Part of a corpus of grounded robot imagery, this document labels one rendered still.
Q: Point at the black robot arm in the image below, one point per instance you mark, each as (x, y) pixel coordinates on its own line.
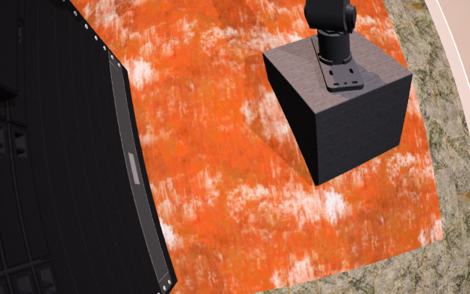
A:
(334, 21)

